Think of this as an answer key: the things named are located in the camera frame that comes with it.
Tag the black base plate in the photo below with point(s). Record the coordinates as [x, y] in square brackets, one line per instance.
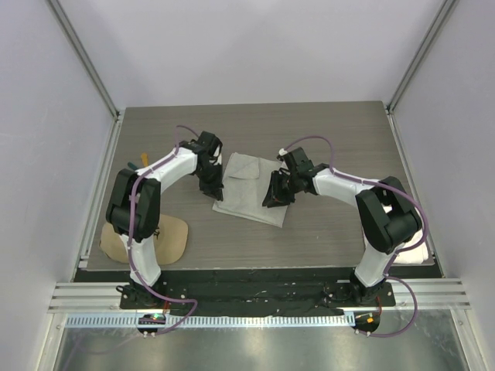
[289, 292]

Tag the grey cloth napkin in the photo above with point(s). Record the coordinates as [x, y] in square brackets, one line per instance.
[246, 181]

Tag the aluminium frame post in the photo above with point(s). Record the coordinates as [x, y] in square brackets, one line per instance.
[80, 51]
[439, 21]

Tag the white slotted cable duct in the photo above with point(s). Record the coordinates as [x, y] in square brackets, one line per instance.
[151, 320]

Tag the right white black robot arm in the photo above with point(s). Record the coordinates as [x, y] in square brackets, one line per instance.
[389, 217]

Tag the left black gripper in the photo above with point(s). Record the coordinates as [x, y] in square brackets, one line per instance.
[215, 188]

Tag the white folded towel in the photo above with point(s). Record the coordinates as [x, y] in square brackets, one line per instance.
[419, 255]

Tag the left aluminium frame post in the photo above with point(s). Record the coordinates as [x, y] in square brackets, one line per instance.
[80, 51]

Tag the green handled gold utensil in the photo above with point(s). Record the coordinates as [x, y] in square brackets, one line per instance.
[132, 166]

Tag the beige cap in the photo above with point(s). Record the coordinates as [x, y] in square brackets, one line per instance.
[169, 240]

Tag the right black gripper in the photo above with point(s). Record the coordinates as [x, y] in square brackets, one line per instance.
[274, 196]

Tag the right aluminium frame post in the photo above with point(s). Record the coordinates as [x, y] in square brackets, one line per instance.
[439, 21]

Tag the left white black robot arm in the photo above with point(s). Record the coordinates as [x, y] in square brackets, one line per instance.
[134, 210]

